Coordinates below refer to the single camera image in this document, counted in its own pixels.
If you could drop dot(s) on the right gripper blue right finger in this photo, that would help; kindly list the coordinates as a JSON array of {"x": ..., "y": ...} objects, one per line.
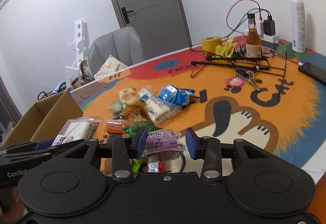
[{"x": 193, "y": 143}]

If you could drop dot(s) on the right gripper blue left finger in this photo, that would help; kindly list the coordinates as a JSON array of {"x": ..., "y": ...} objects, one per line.
[{"x": 138, "y": 143}]

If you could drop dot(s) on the green candy packet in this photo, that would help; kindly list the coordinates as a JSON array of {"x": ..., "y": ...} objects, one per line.
[{"x": 135, "y": 127}]

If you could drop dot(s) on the purple snack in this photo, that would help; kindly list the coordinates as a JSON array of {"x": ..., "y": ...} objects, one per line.
[{"x": 163, "y": 145}]

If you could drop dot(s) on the pink wafer snack packet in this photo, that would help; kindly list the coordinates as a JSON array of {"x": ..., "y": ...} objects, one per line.
[{"x": 116, "y": 126}]

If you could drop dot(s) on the red white snack packet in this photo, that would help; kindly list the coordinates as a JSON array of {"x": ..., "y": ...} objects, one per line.
[{"x": 157, "y": 167}]

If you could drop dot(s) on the small brown snack packet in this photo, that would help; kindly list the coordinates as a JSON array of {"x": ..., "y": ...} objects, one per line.
[{"x": 134, "y": 114}]

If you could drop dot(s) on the long white bread packet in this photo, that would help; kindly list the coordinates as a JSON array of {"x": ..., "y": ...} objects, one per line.
[{"x": 158, "y": 110}]

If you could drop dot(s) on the teal cracker packet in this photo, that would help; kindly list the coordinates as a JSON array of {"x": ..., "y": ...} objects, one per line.
[{"x": 116, "y": 107}]

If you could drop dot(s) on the brown cardboard box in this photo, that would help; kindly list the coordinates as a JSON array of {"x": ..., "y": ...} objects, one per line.
[{"x": 45, "y": 119}]

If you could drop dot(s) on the round biscuit sleeve packet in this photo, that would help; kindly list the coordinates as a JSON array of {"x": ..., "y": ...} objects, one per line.
[{"x": 128, "y": 96}]

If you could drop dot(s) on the blue snack packet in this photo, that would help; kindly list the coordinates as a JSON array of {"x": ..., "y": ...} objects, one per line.
[{"x": 175, "y": 95}]

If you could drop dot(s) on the key bunch with pink charm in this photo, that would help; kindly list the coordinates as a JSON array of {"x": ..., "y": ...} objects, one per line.
[{"x": 243, "y": 77}]

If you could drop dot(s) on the dotted beige cushion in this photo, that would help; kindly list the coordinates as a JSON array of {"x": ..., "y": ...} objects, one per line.
[{"x": 110, "y": 66}]

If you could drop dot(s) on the black shoe rack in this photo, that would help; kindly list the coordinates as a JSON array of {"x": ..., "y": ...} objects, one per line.
[{"x": 61, "y": 87}]

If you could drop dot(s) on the colourful cartoon table mat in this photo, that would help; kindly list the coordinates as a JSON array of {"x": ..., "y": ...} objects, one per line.
[{"x": 284, "y": 114}]

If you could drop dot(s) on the white perforated rack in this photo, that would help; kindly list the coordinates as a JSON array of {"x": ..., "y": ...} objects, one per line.
[{"x": 79, "y": 48}]

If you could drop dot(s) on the grey padded chair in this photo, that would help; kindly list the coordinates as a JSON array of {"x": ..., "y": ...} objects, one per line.
[{"x": 123, "y": 44}]

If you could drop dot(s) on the yellow plastic bag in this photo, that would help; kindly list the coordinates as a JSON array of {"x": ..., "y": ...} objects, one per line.
[{"x": 226, "y": 48}]

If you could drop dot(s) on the yellow tape roll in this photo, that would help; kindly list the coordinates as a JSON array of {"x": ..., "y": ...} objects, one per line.
[{"x": 209, "y": 44}]

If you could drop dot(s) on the amber sauce bottle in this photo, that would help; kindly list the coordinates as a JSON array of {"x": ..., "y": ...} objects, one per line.
[{"x": 253, "y": 41}]

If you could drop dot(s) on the white power strip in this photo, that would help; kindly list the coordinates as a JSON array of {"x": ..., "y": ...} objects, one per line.
[{"x": 269, "y": 39}]

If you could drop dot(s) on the black charger plug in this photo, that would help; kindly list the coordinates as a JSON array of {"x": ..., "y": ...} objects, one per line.
[{"x": 269, "y": 26}]

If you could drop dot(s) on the black phone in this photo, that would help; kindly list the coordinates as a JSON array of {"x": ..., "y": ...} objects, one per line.
[{"x": 315, "y": 72}]

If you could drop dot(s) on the grey door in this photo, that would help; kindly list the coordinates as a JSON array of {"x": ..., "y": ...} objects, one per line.
[{"x": 160, "y": 24}]

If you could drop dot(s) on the white spray bottle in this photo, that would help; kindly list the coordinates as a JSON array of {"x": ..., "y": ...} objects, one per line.
[{"x": 298, "y": 17}]

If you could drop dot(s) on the black wire rack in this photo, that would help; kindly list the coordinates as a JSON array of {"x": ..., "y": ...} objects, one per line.
[{"x": 257, "y": 65}]

